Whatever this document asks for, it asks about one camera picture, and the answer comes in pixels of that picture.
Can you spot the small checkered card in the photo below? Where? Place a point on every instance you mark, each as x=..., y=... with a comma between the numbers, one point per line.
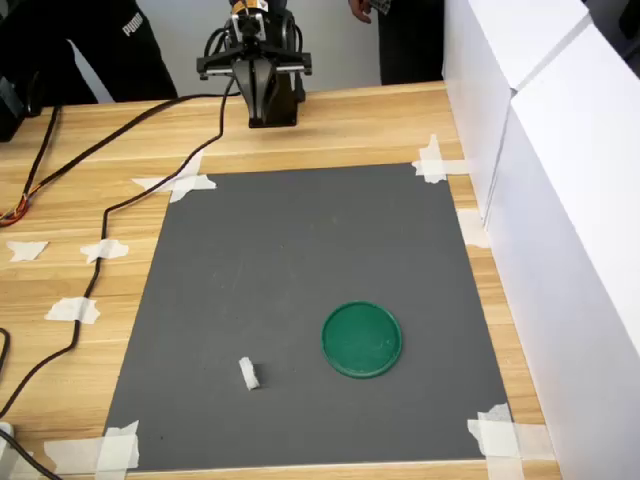
x=381, y=6

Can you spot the small white plastic terminal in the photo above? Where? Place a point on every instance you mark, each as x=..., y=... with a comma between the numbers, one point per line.
x=249, y=373

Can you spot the round green lid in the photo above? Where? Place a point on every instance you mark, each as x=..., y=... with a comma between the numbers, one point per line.
x=361, y=340

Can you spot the person's hand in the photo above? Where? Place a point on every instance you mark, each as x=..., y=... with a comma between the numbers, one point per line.
x=360, y=10

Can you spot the person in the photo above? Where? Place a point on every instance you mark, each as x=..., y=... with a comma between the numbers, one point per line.
x=100, y=45
x=410, y=45

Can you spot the white tape piece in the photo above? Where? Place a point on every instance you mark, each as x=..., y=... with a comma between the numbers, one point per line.
x=187, y=182
x=474, y=229
x=432, y=167
x=72, y=310
x=106, y=250
x=500, y=440
x=27, y=250
x=115, y=447

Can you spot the dark grey mat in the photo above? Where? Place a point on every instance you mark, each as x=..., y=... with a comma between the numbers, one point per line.
x=300, y=250

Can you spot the black device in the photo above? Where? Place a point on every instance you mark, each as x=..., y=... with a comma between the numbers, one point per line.
x=12, y=107

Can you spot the white partition box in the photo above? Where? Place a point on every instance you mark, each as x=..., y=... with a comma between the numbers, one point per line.
x=575, y=225
x=480, y=75

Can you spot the white power strip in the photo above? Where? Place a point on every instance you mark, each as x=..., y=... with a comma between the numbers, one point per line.
x=6, y=436

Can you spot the small white camera box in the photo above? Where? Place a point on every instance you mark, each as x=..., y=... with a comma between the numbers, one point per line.
x=247, y=27

